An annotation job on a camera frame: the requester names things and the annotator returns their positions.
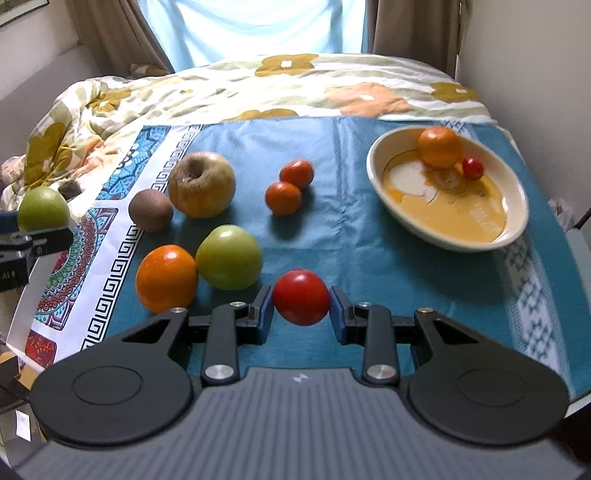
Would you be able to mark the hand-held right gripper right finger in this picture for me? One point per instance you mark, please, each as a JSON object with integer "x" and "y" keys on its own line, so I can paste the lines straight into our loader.
{"x": 336, "y": 314}

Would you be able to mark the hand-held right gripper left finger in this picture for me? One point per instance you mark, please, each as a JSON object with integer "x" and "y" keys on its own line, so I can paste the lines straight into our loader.
{"x": 267, "y": 314}

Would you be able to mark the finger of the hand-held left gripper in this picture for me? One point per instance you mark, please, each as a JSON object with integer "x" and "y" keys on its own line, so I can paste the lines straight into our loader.
{"x": 46, "y": 242}
{"x": 8, "y": 223}

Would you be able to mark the green apple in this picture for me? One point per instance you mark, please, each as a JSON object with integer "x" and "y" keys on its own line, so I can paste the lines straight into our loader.
{"x": 43, "y": 209}
{"x": 228, "y": 257}

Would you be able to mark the large orange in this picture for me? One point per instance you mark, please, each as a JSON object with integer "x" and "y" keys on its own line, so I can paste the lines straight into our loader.
{"x": 166, "y": 278}

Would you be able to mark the small tangerine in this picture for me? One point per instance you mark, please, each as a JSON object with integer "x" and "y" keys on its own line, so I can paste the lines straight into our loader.
{"x": 283, "y": 198}
{"x": 296, "y": 173}

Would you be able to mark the large brown apple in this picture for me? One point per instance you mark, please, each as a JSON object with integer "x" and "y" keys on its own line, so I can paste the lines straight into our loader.
{"x": 202, "y": 184}

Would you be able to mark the cream oval bowl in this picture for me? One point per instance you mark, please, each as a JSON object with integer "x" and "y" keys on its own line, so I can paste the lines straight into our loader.
{"x": 461, "y": 224}

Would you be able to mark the pink floral cloth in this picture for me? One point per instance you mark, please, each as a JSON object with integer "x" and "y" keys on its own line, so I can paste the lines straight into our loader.
{"x": 11, "y": 175}

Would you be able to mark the small dark box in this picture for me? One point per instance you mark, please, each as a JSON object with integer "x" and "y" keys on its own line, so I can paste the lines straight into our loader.
{"x": 70, "y": 191}

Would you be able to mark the teal patterned tablecloth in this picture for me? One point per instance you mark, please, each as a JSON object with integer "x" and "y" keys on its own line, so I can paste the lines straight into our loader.
{"x": 346, "y": 230}

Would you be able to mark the brown kiwi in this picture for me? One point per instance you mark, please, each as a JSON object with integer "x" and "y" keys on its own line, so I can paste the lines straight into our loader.
{"x": 150, "y": 210}

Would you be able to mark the red cherry tomato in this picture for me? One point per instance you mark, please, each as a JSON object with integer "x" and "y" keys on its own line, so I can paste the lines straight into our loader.
{"x": 473, "y": 169}

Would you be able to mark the brown curtain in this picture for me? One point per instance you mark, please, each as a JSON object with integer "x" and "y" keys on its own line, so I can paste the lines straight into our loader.
{"x": 415, "y": 27}
{"x": 120, "y": 32}

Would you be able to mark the floral striped blanket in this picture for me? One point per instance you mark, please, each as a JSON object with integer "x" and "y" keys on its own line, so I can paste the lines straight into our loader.
{"x": 277, "y": 92}

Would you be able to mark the blue sheer curtain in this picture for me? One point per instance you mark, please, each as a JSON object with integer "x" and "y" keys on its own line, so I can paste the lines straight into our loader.
{"x": 254, "y": 32}

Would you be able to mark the framed wall picture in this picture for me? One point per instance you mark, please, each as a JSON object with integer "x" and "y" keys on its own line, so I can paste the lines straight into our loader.
{"x": 14, "y": 10}

